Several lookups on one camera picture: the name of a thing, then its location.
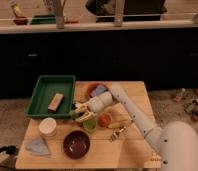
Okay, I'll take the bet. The white cylindrical container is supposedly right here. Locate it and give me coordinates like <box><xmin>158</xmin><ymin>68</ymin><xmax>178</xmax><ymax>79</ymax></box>
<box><xmin>39</xmin><ymin>117</ymin><xmax>57</xmax><ymax>137</ymax></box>

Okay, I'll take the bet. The black handle tool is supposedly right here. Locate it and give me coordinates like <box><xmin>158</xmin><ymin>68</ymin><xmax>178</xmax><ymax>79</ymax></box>
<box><xmin>0</xmin><ymin>145</ymin><xmax>16</xmax><ymax>155</ymax></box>

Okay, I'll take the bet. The wooden board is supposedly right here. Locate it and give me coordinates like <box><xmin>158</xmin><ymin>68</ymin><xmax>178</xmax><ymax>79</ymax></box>
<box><xmin>15</xmin><ymin>81</ymin><xmax>161</xmax><ymax>171</ymax></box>

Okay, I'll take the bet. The green plastic tray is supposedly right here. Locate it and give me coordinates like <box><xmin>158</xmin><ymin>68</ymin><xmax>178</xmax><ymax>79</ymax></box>
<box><xmin>26</xmin><ymin>75</ymin><xmax>76</xmax><ymax>119</ymax></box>

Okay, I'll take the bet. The yellow corn cob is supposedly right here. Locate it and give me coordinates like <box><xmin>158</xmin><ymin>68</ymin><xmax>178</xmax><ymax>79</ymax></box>
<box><xmin>108</xmin><ymin>120</ymin><xmax>132</xmax><ymax>129</ymax></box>

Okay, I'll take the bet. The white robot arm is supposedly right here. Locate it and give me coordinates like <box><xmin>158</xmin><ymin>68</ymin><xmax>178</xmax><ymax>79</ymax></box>
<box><xmin>81</xmin><ymin>83</ymin><xmax>198</xmax><ymax>171</ymax></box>

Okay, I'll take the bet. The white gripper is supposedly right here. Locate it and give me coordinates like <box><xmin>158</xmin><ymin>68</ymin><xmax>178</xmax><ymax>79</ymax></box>
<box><xmin>74</xmin><ymin>97</ymin><xmax>104</xmax><ymax>123</ymax></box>

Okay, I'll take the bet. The orange bowl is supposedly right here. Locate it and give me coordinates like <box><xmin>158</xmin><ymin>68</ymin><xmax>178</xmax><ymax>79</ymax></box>
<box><xmin>85</xmin><ymin>82</ymin><xmax>108</xmax><ymax>99</ymax></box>

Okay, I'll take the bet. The blue sponge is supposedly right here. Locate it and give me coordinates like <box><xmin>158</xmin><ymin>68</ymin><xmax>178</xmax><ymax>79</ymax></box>
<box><xmin>90</xmin><ymin>84</ymin><xmax>107</xmax><ymax>97</ymax></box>

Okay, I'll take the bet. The red tomato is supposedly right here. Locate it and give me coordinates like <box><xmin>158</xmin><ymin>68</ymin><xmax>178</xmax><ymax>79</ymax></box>
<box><xmin>97</xmin><ymin>114</ymin><xmax>111</xmax><ymax>127</ymax></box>

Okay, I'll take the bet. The metal fork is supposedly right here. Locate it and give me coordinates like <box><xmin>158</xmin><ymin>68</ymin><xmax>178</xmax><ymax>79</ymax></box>
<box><xmin>109</xmin><ymin>126</ymin><xmax>127</xmax><ymax>142</ymax></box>

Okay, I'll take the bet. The wooden block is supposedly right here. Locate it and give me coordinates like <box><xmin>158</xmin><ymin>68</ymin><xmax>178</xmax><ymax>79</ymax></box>
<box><xmin>48</xmin><ymin>93</ymin><xmax>64</xmax><ymax>112</ymax></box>

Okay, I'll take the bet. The green cup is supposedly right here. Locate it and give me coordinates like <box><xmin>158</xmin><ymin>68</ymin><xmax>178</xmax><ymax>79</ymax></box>
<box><xmin>83</xmin><ymin>119</ymin><xmax>97</xmax><ymax>133</ymax></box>

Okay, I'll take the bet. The dark red bowl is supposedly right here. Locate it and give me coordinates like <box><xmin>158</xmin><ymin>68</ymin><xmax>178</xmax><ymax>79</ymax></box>
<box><xmin>63</xmin><ymin>130</ymin><xmax>90</xmax><ymax>159</ymax></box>

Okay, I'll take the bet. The grey folded cloth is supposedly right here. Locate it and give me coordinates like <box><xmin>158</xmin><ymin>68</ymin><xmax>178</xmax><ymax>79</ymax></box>
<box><xmin>25</xmin><ymin>137</ymin><xmax>50</xmax><ymax>156</ymax></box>

